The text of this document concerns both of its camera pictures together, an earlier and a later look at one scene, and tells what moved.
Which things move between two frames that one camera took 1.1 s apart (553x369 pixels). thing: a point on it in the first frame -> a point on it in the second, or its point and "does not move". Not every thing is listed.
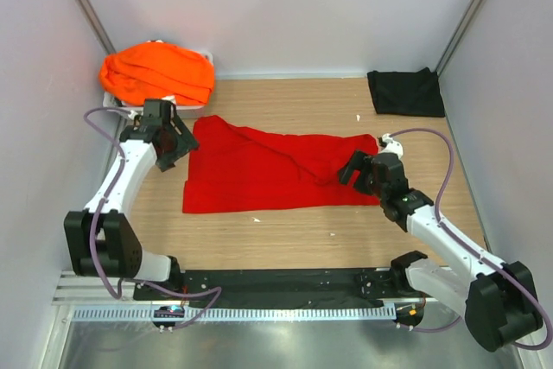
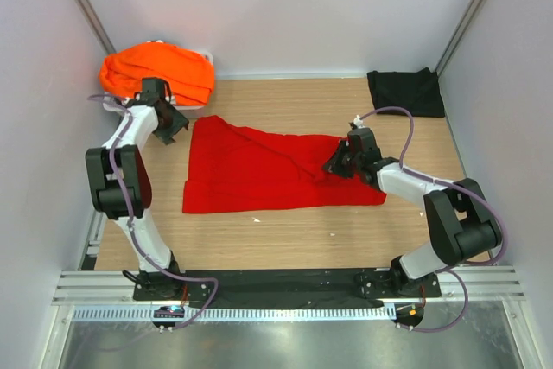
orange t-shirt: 153,71 does not move
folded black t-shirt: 411,92 does not move
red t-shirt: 232,168 does not move
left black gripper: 185,143 -> 178,124
